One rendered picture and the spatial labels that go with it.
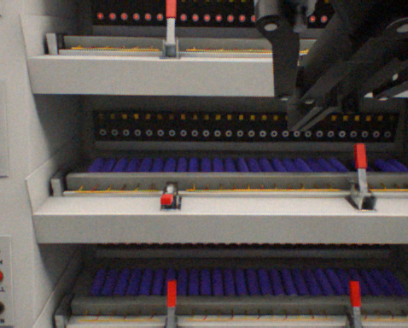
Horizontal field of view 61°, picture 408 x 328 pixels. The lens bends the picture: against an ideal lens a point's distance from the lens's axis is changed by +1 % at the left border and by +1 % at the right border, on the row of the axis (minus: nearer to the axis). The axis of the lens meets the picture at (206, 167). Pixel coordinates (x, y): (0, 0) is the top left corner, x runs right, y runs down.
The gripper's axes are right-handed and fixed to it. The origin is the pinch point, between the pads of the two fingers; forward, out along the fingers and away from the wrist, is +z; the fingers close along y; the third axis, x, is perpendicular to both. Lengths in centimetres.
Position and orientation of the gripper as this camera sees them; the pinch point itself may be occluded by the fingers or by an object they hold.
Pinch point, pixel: (309, 102)
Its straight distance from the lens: 27.7
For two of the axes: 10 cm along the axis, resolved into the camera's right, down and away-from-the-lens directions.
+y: 10.0, 0.1, 0.2
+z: -0.2, 1.3, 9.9
